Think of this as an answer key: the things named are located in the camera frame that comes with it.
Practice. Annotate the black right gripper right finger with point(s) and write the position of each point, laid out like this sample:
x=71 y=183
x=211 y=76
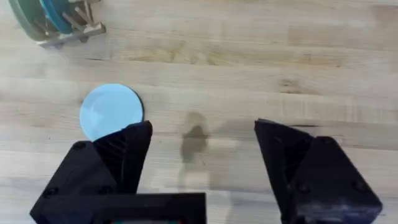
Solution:
x=317 y=180

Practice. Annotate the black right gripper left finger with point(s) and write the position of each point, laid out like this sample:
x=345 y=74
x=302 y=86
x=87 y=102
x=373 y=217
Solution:
x=102 y=168

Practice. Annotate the wooden peg dish rack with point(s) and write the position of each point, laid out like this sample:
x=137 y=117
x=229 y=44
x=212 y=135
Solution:
x=79 y=26

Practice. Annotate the light blue round plate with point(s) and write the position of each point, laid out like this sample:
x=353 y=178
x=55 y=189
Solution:
x=109 y=109

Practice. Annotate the teal blue round plate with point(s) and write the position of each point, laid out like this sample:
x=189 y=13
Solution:
x=57 y=14

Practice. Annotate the green round plate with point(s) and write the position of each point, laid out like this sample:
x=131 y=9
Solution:
x=26 y=17

